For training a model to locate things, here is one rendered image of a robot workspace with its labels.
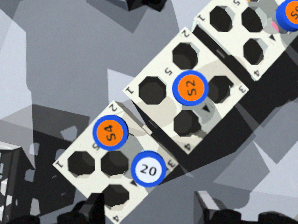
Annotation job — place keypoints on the white tube rack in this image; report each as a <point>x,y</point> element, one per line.
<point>9,154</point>

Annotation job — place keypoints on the white button box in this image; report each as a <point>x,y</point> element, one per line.
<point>127,4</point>

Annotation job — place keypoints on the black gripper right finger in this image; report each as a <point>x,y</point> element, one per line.
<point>208,211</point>

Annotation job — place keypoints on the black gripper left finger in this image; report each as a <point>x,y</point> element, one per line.
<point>91,211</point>

